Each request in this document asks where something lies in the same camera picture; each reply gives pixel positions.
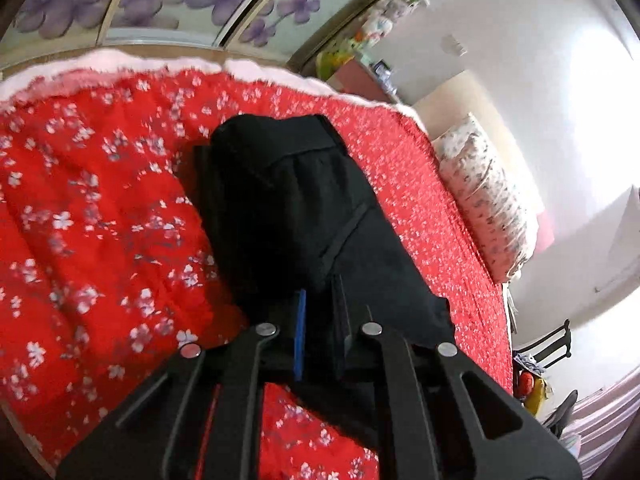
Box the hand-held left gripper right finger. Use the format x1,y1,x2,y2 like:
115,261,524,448
331,275,584,480

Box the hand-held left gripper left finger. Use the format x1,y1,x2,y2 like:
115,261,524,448
55,289,307,480

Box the black pants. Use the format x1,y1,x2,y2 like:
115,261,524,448
192,114,457,453

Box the white floral pillow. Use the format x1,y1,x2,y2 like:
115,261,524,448
432,112,539,284

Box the yellow red plush toy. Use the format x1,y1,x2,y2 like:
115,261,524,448
516,369,549,417

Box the black wooden chair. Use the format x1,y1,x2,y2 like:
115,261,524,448
512,319,574,367

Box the pink pillow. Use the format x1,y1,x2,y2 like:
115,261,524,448
533,209,557,252

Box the grey padded chair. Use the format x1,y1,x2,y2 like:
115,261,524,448
544,391,580,432

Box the cream headboard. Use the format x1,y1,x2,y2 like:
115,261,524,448
412,71,506,141

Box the pink nightstand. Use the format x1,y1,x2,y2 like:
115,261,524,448
329,57,402,106

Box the red floral bedspread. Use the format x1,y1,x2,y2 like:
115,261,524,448
0,67,516,480

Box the green yellow plush toy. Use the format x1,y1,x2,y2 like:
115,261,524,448
316,44,357,82

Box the pink striped curtain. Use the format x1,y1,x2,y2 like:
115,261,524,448
564,364,640,477

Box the stack of plush toys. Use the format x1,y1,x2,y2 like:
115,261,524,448
350,0,432,47

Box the wardrobe with purple flower doors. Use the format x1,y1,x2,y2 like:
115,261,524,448
0,0,433,72

